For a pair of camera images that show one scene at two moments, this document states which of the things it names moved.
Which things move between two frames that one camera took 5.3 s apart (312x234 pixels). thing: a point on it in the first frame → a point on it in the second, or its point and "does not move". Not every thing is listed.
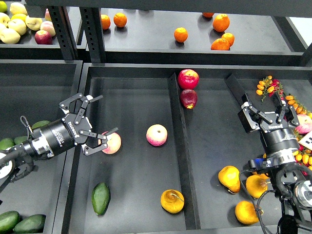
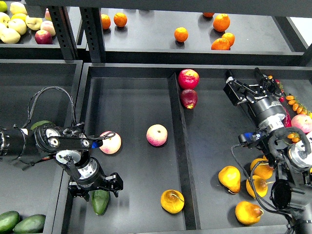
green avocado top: (40, 124) does not move
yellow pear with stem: (172, 201) does not move
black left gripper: (76, 132) → (112, 183)
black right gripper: (271, 121) → (237, 91)
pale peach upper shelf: (48, 26) does not move
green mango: (101, 196) does not move
